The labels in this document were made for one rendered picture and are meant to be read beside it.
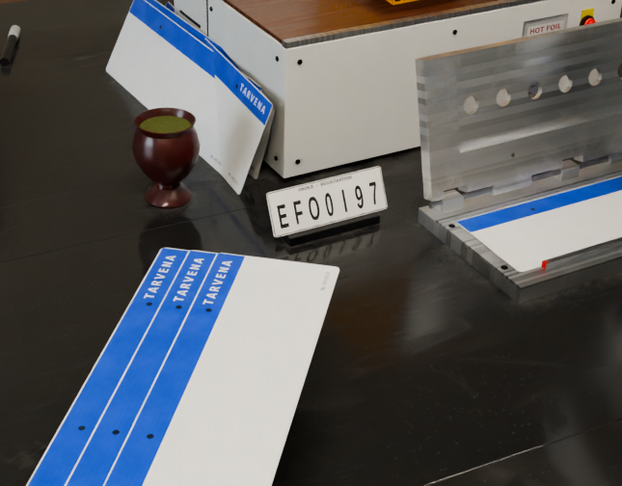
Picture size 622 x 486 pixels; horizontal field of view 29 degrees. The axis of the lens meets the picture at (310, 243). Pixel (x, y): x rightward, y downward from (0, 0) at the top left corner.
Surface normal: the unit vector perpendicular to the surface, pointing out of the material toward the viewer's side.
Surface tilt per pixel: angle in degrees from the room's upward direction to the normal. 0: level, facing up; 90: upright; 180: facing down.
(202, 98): 63
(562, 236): 0
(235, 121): 69
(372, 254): 0
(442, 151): 76
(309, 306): 0
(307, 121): 90
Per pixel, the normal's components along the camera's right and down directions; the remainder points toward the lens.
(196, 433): 0.03, -0.85
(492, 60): 0.48, 0.25
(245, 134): -0.83, -0.12
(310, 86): 0.48, 0.47
